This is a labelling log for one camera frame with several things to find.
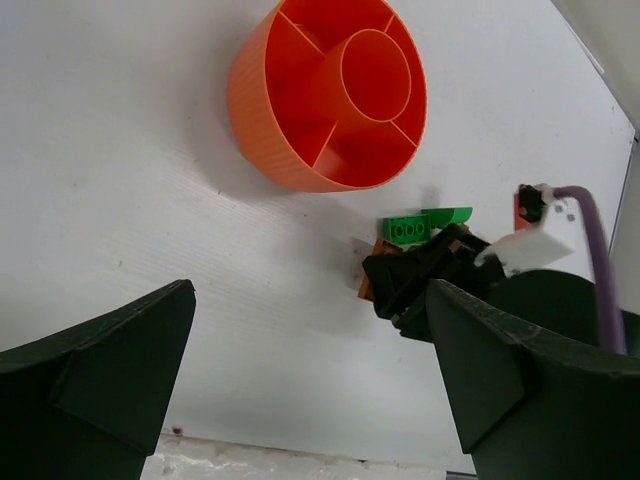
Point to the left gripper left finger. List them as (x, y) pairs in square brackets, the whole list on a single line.
[(89, 402)]

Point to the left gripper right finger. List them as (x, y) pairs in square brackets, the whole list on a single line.
[(532, 394)]

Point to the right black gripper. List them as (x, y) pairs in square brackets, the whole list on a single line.
[(454, 247)]

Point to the brown lego brick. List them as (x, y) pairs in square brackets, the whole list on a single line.
[(377, 272)]

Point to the green long lego brick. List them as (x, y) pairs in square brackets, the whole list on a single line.
[(407, 230)]

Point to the orange round divided container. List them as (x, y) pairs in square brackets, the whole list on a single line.
[(328, 96)]

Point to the green curved lego brick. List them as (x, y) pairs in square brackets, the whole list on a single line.
[(440, 218)]

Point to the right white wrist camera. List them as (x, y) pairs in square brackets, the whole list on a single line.
[(549, 236)]

